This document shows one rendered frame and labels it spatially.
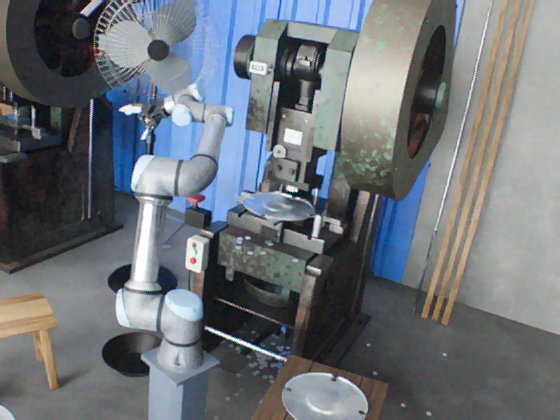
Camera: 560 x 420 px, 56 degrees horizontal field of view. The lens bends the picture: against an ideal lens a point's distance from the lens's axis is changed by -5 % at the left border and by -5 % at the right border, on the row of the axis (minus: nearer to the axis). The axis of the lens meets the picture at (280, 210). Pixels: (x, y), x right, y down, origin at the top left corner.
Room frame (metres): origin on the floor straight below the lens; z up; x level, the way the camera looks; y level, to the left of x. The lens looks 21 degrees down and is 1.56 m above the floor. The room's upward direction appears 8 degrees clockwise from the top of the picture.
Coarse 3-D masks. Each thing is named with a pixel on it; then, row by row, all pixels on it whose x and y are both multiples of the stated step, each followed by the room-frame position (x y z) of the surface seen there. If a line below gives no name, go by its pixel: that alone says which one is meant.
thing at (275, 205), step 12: (264, 192) 2.24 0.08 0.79; (252, 204) 2.09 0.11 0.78; (264, 204) 2.09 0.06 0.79; (276, 204) 2.11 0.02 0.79; (288, 204) 2.13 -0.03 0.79; (300, 204) 2.17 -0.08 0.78; (264, 216) 1.97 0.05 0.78; (276, 216) 1.99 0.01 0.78; (288, 216) 2.01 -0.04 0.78; (300, 216) 2.03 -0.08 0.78
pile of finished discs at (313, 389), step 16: (288, 384) 1.54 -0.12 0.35; (304, 384) 1.56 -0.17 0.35; (320, 384) 1.57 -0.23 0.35; (336, 384) 1.58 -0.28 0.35; (352, 384) 1.58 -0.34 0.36; (288, 400) 1.46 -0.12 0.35; (304, 400) 1.47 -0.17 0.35; (320, 400) 1.47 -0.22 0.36; (336, 400) 1.48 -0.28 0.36; (352, 400) 1.50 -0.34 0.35; (304, 416) 1.39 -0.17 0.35; (320, 416) 1.40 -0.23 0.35; (336, 416) 1.41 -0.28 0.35; (352, 416) 1.42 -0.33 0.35
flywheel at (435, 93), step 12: (432, 36) 2.26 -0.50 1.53; (444, 36) 2.30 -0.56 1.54; (432, 48) 2.29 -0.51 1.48; (432, 60) 2.31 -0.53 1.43; (420, 72) 2.03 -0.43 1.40; (432, 72) 2.03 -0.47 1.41; (420, 84) 1.98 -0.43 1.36; (432, 84) 1.97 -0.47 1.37; (444, 84) 2.00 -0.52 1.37; (420, 96) 1.97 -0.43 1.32; (432, 96) 1.96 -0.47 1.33; (444, 96) 2.01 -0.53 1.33; (420, 108) 1.99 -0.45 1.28; (432, 108) 1.97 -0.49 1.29; (420, 120) 2.29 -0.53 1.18; (420, 132) 2.26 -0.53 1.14; (420, 144) 2.27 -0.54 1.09
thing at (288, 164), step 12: (288, 108) 2.17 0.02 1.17; (300, 108) 2.19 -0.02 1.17; (288, 120) 2.16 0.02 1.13; (300, 120) 2.14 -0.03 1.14; (288, 132) 2.16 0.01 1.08; (300, 132) 2.14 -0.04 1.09; (276, 144) 2.18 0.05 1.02; (288, 144) 2.15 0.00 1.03; (300, 144) 2.13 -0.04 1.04; (276, 156) 2.16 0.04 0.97; (288, 156) 2.15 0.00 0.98; (300, 156) 2.13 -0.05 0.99; (276, 168) 2.12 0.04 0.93; (288, 168) 2.12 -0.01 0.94; (300, 168) 2.13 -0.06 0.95; (312, 168) 2.18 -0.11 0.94; (288, 180) 2.11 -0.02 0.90; (300, 180) 2.13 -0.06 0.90
